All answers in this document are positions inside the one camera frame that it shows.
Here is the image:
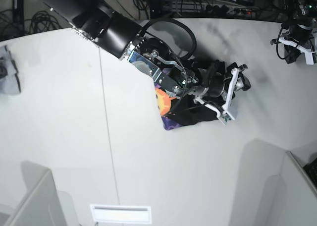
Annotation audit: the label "grey folded cloth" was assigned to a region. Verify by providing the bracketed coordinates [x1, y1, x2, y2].
[0, 45, 21, 96]

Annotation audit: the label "black keyboard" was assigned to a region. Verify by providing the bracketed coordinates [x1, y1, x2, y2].
[304, 159, 317, 187]

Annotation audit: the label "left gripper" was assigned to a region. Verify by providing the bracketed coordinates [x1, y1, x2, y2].
[284, 22, 314, 64]

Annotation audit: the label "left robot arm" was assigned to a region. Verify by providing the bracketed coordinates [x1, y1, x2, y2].
[280, 0, 317, 65]

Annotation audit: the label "white slotted panel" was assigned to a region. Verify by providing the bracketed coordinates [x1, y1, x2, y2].
[90, 204, 152, 225]

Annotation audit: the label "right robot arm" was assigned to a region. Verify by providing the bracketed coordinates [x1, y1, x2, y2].
[41, 0, 251, 99]

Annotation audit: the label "black stand post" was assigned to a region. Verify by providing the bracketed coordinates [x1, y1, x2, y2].
[12, 0, 25, 36]

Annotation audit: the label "grey partition right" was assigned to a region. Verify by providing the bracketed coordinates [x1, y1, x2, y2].
[259, 152, 317, 226]

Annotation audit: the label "grey partition left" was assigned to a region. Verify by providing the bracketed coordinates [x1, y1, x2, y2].
[0, 160, 80, 226]

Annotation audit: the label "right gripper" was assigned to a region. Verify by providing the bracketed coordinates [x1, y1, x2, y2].
[195, 62, 251, 105]

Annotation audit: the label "black T-shirt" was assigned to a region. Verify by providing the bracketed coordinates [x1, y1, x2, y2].
[133, 58, 227, 132]

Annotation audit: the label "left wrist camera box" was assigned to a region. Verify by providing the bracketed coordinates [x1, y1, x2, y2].
[305, 52, 317, 65]

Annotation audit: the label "coiled black cables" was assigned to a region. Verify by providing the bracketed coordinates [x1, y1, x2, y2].
[29, 10, 62, 35]

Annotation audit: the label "grey partition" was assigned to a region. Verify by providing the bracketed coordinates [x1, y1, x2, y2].
[259, 152, 317, 226]
[0, 160, 80, 226]

